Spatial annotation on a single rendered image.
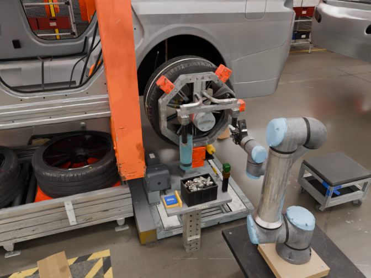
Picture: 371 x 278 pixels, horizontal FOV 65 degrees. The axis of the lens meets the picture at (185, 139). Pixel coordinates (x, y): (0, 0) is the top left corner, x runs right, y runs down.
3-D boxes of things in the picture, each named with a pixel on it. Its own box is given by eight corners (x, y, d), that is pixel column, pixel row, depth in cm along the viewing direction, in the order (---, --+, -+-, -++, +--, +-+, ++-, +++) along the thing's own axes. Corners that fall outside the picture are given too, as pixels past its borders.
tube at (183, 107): (197, 96, 197) (197, 81, 191) (208, 107, 181) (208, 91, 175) (172, 99, 192) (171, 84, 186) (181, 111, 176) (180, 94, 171)
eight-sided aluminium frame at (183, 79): (227, 137, 229) (233, 69, 202) (231, 141, 224) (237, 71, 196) (160, 148, 215) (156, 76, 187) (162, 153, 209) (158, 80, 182)
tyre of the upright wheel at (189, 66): (171, 37, 204) (127, 115, 221) (182, 44, 184) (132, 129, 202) (238, 79, 237) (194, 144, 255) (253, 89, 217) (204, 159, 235)
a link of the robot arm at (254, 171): (266, 180, 174) (269, 162, 168) (247, 181, 174) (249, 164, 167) (261, 170, 182) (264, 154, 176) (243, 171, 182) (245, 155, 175)
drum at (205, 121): (204, 117, 214) (205, 99, 207) (216, 131, 196) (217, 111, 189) (186, 119, 210) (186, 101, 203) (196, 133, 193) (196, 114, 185)
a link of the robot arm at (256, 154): (253, 166, 166) (254, 151, 161) (242, 154, 176) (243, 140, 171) (267, 162, 168) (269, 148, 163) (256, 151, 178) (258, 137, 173)
